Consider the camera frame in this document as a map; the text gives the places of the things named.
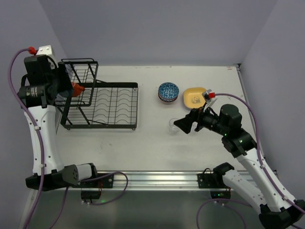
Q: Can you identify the clear drinking glass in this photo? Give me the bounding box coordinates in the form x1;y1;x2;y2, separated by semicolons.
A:
169;118;180;133

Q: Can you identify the yellow plastic plate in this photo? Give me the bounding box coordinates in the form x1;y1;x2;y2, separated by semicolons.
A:
183;87;207;109

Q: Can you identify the blue triangle pattern bowl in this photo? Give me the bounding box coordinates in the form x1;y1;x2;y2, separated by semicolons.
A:
158;82;180;99

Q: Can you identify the orange mug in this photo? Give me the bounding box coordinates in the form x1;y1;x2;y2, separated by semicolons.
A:
71;82;85;97

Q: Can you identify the blue mug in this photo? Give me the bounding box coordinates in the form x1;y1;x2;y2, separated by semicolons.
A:
56;91;71;101

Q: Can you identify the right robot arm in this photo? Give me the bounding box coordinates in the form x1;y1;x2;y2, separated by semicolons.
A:
173;104;305;229

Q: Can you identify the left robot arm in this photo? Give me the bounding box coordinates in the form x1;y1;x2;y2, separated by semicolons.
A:
17;54;97;191

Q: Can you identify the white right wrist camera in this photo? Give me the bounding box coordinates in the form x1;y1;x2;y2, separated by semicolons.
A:
202;89;217;111

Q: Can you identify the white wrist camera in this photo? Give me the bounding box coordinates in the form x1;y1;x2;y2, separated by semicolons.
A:
202;89;217;111
37;45;57;62

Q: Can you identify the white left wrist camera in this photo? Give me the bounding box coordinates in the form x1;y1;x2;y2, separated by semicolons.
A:
37;45;57;62

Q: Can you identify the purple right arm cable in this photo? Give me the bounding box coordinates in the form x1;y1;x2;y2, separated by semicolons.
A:
195;92;305;229

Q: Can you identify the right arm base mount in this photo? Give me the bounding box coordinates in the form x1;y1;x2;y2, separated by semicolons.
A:
197;168;231;199

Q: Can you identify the black wire dish rack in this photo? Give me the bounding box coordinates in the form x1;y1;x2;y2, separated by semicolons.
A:
56;58;139;130

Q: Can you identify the aluminium table rail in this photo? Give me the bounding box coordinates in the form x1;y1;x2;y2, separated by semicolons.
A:
112;171;203;191

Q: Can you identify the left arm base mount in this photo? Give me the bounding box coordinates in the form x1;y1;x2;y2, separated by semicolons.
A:
72;173;114;203

